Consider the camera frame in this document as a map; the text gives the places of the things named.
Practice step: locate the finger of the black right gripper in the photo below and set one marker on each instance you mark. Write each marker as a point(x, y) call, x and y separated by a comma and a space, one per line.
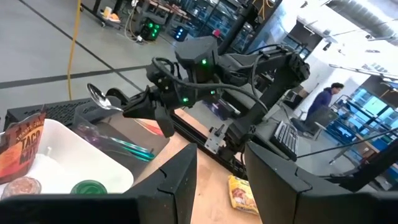
point(118, 95)
point(141, 107)

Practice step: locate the green-lid spice jar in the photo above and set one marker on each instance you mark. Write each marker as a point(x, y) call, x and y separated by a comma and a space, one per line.
point(88, 187)

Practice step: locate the silver ceiling duct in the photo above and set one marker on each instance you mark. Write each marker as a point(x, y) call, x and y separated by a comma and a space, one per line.
point(367, 15)

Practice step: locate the black frame strut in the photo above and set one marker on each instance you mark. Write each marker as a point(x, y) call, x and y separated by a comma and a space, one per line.
point(370, 168)

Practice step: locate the computer keyboard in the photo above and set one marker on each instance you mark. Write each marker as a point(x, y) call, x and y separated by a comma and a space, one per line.
point(286, 140)

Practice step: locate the black wheeled cart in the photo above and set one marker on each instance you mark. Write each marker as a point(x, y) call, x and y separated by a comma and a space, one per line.
point(105, 14)

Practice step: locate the white plastic bin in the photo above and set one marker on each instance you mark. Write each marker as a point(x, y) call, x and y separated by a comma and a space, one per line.
point(81, 161)

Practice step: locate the black aluminium frame rail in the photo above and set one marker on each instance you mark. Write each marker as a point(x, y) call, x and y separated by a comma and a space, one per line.
point(192, 133)

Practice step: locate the person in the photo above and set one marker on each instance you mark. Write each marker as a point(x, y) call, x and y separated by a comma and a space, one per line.
point(321, 99)

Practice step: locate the black mesh tray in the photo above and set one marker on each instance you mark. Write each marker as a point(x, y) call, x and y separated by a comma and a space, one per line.
point(46, 110)

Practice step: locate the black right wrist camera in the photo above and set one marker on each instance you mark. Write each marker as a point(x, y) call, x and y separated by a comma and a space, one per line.
point(161, 74)

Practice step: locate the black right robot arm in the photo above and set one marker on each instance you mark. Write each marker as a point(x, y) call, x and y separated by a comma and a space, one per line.
point(273, 90)

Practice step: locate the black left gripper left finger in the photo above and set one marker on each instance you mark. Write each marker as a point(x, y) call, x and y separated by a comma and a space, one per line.
point(174, 186)

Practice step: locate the yellow ramen packet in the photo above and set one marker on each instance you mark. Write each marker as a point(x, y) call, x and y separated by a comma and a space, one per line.
point(242, 194)

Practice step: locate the iridescent spoon purple bowl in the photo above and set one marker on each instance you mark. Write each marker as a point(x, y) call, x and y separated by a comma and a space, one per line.
point(90, 135)

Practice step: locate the small beige-lid spice jar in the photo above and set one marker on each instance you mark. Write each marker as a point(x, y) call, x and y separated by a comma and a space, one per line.
point(21, 186)

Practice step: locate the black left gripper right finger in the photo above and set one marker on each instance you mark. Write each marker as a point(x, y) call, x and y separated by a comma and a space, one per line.
point(273, 186)

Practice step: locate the black computer green lights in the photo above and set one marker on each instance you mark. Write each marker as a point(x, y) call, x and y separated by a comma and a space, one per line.
point(150, 29)

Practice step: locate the silver arm base bracket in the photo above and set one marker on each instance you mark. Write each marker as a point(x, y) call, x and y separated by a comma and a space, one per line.
point(214, 140)

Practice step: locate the black computer blue lights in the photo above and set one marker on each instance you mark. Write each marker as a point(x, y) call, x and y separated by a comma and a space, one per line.
point(180, 33)

